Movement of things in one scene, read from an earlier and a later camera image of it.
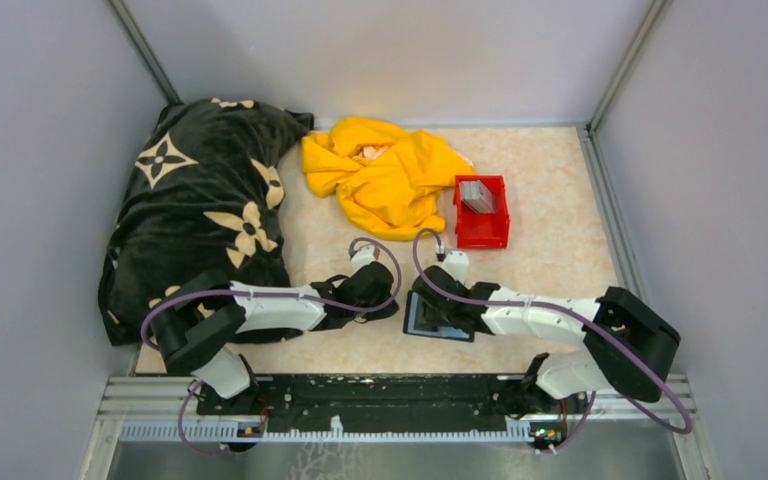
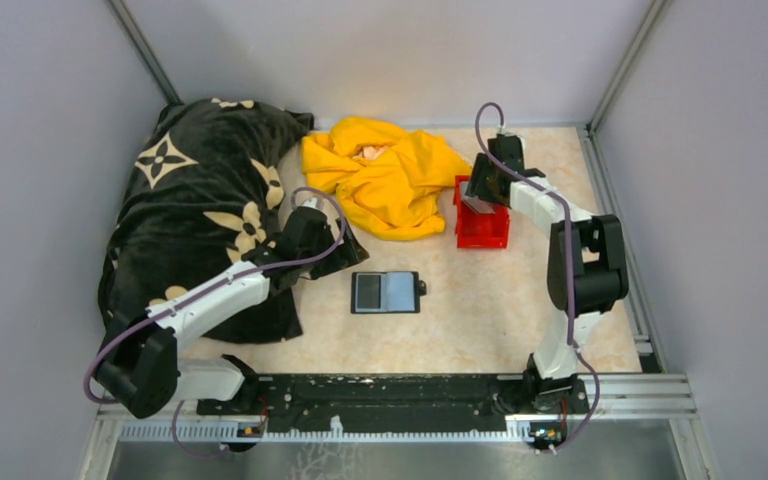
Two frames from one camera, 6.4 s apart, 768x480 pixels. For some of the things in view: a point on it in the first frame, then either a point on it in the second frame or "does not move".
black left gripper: (383, 314) to (350, 252)
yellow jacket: (388, 181) does not move
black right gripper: (431, 314) to (476, 186)
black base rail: (377, 404) does not move
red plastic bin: (481, 230) does not move
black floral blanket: (201, 193) does not move
